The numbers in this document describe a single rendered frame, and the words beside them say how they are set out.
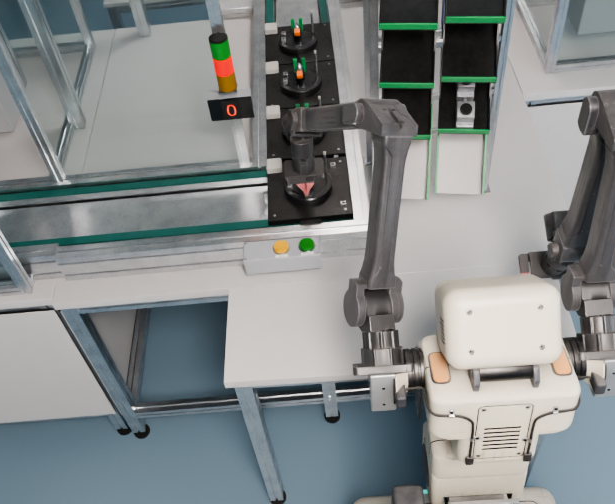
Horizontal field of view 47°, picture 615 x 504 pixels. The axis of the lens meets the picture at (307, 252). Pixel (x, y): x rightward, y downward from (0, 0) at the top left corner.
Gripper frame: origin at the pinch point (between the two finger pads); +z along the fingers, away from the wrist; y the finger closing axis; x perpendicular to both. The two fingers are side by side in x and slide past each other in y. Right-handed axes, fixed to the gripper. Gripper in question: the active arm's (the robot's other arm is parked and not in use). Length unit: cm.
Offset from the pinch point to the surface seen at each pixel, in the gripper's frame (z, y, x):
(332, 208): 9.0, -6.9, -1.6
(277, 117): 9.3, 7.7, -43.9
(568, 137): 40, -96, -57
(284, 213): 9.2, 6.7, -1.4
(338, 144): 9.2, -10.7, -28.4
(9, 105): 14, 102, -69
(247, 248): 10.3, 17.3, 9.6
